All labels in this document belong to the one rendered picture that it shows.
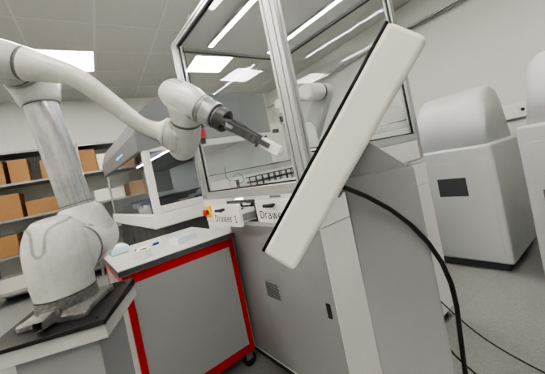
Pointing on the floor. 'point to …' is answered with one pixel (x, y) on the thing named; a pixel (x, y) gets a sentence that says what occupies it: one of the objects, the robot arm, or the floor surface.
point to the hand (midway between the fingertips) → (271, 146)
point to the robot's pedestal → (80, 350)
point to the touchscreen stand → (399, 274)
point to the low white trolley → (186, 305)
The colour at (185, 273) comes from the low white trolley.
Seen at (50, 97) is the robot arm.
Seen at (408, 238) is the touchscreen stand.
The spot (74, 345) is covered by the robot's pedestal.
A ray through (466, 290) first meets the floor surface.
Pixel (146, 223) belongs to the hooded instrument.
